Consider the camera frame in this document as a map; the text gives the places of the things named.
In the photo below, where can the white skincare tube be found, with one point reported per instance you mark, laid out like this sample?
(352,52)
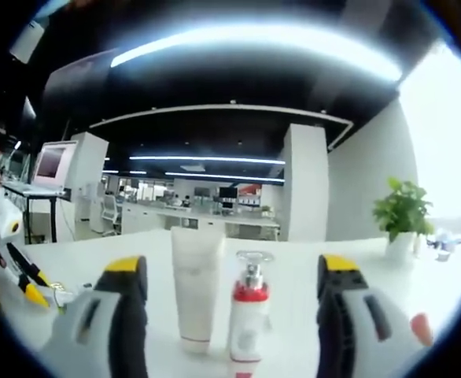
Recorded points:
(195,283)

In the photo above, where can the person's right hand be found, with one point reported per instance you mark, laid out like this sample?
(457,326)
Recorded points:
(422,330)

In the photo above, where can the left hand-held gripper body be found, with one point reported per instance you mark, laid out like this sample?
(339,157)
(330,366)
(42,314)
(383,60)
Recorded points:
(4,216)

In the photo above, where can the black-legged standing desk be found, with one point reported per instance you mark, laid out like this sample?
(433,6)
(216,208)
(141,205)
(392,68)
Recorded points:
(28,216)

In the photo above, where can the skincare bottle red collar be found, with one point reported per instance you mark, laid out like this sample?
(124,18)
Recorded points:
(248,327)

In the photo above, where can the white office counter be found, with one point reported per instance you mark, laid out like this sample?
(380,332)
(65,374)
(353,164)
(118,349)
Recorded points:
(156,218)

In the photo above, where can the long ceiling light strip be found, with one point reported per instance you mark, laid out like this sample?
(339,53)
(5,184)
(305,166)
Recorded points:
(254,43)

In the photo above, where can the white mesh office chair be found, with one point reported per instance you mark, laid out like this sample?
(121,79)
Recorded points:
(108,210)

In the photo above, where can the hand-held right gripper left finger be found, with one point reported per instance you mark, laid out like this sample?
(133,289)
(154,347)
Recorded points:
(132,315)

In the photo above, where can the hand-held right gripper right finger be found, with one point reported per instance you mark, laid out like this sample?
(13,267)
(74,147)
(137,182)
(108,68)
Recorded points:
(334,315)

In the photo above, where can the potted green plant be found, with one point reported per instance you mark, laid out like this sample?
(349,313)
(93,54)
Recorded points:
(403,212)

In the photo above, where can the ceiling air conditioner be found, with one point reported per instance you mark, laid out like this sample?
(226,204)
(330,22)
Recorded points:
(26,41)

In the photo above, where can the blue and white items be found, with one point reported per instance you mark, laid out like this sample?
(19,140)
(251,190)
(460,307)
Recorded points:
(448,244)

